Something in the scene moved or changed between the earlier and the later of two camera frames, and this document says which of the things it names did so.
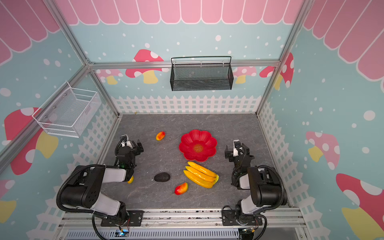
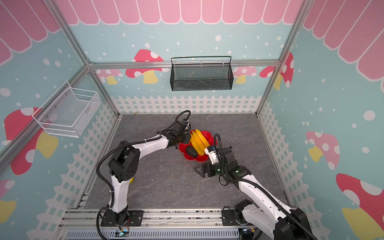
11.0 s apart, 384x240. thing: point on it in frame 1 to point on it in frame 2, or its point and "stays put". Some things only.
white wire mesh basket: (68, 112) stays put
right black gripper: (229, 153) to (204, 169)
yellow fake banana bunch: (200, 175) to (198, 142)
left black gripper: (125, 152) to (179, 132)
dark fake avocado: (162, 177) to (191, 151)
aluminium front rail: (204, 218) stays put
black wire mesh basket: (201, 77) stays put
